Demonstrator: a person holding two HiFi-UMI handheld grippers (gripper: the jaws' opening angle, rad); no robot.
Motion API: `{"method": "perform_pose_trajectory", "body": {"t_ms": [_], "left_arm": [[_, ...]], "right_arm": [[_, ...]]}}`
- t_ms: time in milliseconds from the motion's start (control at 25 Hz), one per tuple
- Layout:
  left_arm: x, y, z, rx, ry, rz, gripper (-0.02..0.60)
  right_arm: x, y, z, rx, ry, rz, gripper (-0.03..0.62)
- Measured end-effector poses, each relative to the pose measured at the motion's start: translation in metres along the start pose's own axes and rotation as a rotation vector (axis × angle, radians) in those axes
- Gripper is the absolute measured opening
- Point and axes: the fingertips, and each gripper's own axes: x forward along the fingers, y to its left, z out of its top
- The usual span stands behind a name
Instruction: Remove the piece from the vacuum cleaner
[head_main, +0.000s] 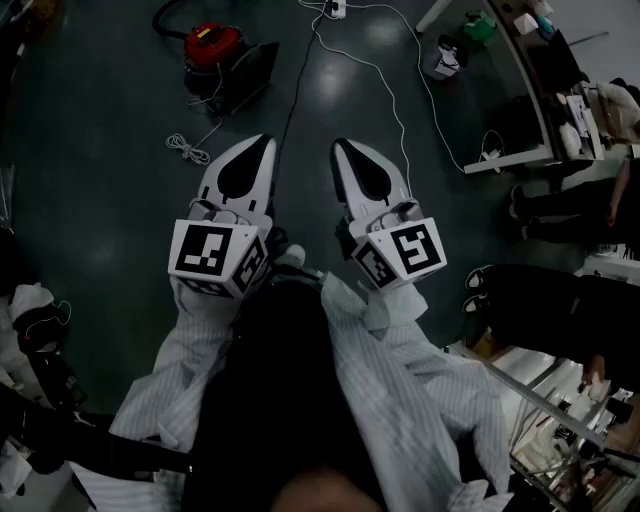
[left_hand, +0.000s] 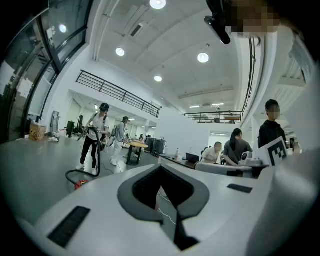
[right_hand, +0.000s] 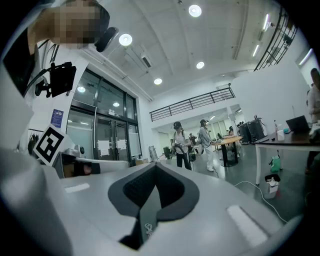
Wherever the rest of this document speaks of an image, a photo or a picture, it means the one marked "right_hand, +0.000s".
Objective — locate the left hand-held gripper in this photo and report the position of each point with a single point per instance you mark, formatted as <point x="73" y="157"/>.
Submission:
<point x="48" y="145"/>

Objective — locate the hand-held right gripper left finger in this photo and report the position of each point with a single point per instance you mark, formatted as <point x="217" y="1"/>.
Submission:
<point x="87" y="212"/>

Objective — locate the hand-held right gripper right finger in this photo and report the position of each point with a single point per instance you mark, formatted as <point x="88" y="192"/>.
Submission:
<point x="212" y="225"/>

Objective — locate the white paper notice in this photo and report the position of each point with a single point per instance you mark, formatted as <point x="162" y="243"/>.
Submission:
<point x="103" y="147"/>
<point x="121" y="144"/>

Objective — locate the cardboard box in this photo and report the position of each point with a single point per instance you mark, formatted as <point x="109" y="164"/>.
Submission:
<point x="141" y="162"/>

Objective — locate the glass entrance door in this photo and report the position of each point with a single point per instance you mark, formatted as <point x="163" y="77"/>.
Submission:
<point x="110" y="112"/>

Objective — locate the white floor bin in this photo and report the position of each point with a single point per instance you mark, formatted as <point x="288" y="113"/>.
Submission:
<point x="272" y="187"/>

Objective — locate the clothes rack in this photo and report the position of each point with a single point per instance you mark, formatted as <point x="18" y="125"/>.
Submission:
<point x="32" y="142"/>

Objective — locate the round wooden table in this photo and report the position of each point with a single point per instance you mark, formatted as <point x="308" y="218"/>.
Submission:
<point x="227" y="141"/>

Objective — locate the round ceiling light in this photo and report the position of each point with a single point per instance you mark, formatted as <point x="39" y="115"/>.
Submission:
<point x="195" y="10"/>
<point x="125" y="39"/>
<point x="200" y="65"/>
<point x="157" y="81"/>

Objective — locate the black equipment case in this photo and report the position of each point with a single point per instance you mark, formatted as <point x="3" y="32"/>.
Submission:
<point x="257" y="130"/>
<point x="243" y="132"/>

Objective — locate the black chest-mounted device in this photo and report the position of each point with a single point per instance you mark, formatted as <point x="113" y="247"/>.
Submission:
<point x="61" y="80"/>

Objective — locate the black balcony railing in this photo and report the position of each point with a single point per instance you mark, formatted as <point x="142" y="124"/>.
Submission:
<point x="192" y="103"/>

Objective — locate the ceiling air conditioner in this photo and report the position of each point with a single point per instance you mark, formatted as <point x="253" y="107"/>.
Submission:
<point x="146" y="61"/>

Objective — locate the white table with dark top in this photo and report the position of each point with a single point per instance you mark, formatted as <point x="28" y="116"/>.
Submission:
<point x="287" y="142"/>

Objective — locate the white cup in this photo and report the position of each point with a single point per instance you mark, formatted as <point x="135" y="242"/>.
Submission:
<point x="280" y="135"/>

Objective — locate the clear bottle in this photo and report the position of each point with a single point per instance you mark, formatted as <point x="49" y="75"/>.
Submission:
<point x="275" y="126"/>

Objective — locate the black laptop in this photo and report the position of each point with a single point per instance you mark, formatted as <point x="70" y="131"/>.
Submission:
<point x="298" y="124"/>

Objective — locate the person's head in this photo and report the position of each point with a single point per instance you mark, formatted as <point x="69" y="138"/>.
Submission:
<point x="75" y="22"/>

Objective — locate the ceiling tube light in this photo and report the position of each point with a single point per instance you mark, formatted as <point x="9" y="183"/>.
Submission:
<point x="306" y="57"/>
<point x="255" y="50"/>
<point x="266" y="22"/>

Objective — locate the black grid railing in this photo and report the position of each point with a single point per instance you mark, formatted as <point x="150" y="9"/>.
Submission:
<point x="277" y="40"/>

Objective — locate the white metal frame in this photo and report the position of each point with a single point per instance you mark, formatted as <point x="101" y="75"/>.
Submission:
<point x="153" y="153"/>

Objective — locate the blue wall poster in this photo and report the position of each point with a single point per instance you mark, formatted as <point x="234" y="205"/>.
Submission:
<point x="57" y="118"/>

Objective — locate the black head camera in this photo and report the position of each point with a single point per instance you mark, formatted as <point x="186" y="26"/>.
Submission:
<point x="106" y="40"/>

